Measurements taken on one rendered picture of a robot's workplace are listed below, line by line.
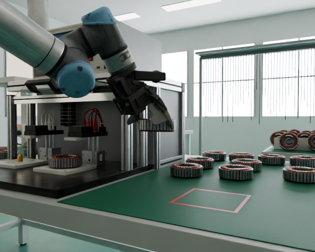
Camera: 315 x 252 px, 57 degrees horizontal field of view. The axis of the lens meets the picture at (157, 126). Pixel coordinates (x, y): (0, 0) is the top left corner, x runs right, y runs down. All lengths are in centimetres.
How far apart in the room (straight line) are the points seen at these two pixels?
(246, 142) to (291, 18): 294
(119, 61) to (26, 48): 24
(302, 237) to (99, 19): 61
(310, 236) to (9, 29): 62
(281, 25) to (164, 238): 706
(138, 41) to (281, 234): 94
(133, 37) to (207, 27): 667
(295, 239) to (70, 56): 53
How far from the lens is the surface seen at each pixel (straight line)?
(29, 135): 127
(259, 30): 751
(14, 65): 681
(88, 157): 116
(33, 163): 120
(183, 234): 56
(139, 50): 127
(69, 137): 108
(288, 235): 57
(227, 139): 740
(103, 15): 74
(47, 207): 76
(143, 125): 81
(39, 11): 257
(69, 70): 60
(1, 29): 59
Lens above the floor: 95
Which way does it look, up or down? 2 degrees down
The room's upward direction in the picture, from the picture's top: straight up
